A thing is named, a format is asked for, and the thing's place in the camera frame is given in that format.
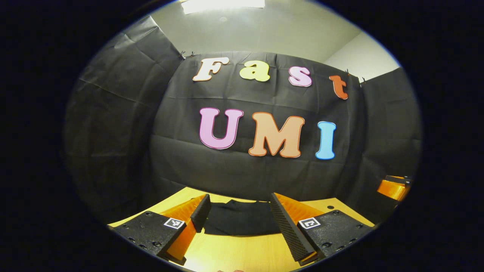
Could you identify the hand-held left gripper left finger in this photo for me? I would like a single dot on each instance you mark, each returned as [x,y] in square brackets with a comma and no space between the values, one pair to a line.
[200,213]

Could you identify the ceiling light panel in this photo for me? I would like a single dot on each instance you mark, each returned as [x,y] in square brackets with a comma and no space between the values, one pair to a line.
[223,4]

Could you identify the black garment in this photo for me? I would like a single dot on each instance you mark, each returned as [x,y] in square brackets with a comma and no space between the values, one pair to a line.
[242,219]

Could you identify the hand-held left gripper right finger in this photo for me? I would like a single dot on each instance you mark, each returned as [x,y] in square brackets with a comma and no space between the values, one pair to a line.
[291,234]

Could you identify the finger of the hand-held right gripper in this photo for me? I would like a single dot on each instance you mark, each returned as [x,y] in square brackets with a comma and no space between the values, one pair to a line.
[393,189]

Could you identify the black backdrop cloth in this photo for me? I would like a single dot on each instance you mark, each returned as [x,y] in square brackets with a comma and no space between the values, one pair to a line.
[245,170]

